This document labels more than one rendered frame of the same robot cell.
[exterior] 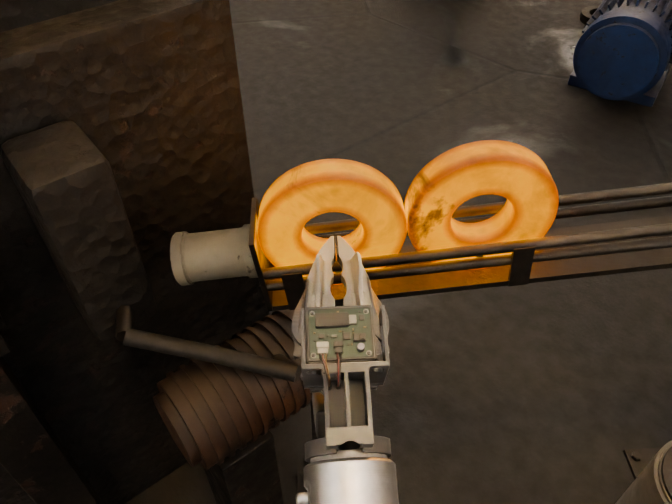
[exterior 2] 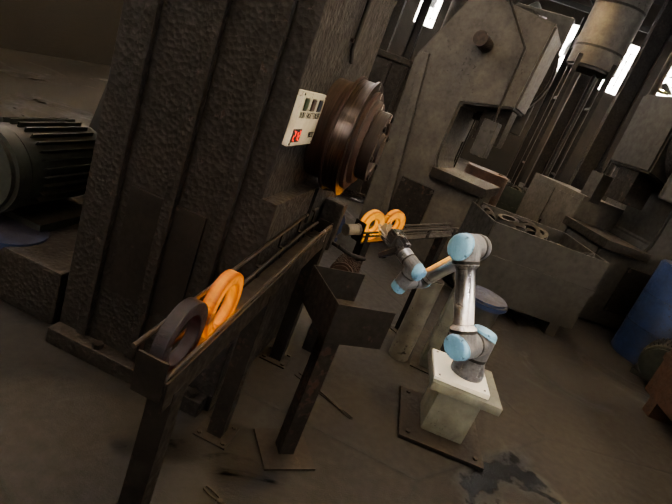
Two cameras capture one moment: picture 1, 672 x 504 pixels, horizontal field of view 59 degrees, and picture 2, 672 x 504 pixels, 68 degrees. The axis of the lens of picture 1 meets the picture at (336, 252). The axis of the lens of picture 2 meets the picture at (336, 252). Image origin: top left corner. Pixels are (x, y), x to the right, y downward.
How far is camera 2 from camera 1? 2.17 m
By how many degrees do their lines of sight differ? 45
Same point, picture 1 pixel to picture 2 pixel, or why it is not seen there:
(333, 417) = (401, 244)
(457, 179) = (394, 215)
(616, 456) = not seen: hidden behind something
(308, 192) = (375, 214)
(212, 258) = (355, 228)
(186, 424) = (350, 267)
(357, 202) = (380, 218)
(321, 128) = not seen: hidden behind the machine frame
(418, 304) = not seen: hidden behind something
